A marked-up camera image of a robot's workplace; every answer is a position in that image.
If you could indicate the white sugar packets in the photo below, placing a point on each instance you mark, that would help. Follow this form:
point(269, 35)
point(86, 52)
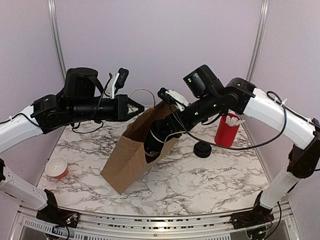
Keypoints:
point(233, 121)

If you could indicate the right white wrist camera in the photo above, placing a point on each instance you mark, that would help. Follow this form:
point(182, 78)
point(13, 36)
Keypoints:
point(172, 97)

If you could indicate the stack of black cup lids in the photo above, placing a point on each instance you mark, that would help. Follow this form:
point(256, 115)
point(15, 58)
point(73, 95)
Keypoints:
point(202, 149)

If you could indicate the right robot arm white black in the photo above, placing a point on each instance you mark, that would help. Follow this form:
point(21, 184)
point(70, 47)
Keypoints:
point(244, 98)

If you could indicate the brown paper bag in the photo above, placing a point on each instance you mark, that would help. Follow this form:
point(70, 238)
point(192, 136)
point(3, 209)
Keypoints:
point(127, 162)

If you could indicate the aluminium frame post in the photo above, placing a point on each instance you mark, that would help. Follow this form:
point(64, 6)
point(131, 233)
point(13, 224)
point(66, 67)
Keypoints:
point(261, 29)
point(56, 37)

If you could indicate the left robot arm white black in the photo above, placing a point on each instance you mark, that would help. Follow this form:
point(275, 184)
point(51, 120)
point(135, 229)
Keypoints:
point(37, 119)

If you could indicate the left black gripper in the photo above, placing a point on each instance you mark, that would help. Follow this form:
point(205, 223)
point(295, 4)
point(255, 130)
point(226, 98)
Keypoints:
point(121, 110)

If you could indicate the single black paper cup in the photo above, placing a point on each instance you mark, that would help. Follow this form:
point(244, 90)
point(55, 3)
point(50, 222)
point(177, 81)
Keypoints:
point(155, 140)

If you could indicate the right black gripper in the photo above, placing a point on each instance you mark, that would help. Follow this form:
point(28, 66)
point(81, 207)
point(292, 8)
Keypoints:
point(183, 122)

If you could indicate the red cylindrical container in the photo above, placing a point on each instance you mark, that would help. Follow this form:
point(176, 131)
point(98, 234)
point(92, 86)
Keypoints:
point(225, 134)

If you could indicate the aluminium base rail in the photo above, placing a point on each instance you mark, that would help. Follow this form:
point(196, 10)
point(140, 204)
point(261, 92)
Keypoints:
point(103, 226)

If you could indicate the orange white bowl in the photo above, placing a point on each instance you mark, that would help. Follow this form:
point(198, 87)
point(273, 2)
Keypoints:
point(57, 167)

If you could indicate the right aluminium frame post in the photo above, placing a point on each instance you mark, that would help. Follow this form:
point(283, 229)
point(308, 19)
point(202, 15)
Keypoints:
point(261, 29)

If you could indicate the left aluminium frame post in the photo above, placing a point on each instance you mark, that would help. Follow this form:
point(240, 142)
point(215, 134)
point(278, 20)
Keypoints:
point(56, 37)

